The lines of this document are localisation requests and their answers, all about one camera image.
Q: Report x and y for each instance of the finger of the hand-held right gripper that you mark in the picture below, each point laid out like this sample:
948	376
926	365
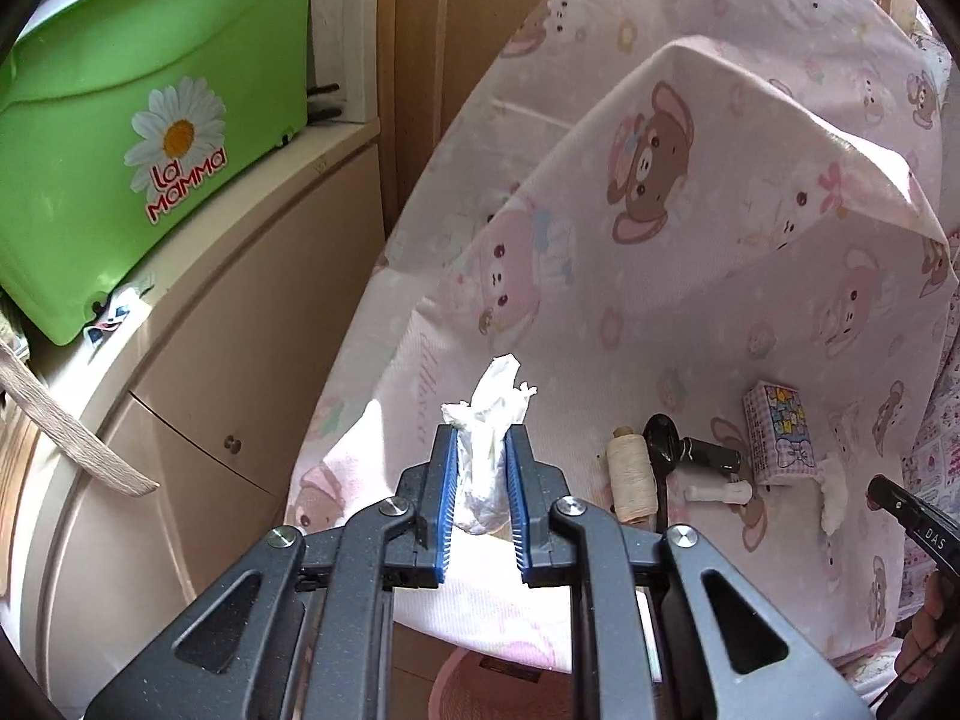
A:
915	517

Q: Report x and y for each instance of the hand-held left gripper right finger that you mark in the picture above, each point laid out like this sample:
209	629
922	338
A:
517	510

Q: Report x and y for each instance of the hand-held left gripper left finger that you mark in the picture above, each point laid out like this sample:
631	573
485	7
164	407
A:
442	510

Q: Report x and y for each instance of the white tissue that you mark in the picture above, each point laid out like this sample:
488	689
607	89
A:
484	457

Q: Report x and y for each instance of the small white tissue wad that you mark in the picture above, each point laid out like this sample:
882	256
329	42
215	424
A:
834	495

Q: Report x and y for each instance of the cream thread spool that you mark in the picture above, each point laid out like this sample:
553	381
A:
628	472

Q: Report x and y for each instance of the small printed checked carton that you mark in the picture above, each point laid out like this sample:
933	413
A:
780	435

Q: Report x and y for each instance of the black plastic spoon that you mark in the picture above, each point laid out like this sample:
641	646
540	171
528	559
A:
661	436

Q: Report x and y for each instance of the pink plastic basket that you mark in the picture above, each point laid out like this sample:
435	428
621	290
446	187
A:
457	682

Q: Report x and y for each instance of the person's right hand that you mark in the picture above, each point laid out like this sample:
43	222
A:
934	622

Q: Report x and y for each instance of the pink cartoon patterned sheet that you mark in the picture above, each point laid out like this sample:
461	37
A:
930	465

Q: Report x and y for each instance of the small white tube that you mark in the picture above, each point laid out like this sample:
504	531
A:
716	493

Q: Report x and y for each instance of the black cylinder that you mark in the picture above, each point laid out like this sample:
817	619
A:
712	454

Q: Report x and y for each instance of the round cabinet knob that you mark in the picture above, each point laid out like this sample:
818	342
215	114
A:
234	444

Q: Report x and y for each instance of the beige cabinet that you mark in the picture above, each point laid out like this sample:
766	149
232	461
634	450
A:
247	300

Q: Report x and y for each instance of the pink bear printed cloth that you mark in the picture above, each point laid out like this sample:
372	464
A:
675	255

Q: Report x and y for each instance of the small printed packets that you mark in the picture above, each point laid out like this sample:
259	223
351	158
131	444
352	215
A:
116	315

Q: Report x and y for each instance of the green plastic tub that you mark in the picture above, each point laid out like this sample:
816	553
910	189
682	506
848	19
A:
105	187

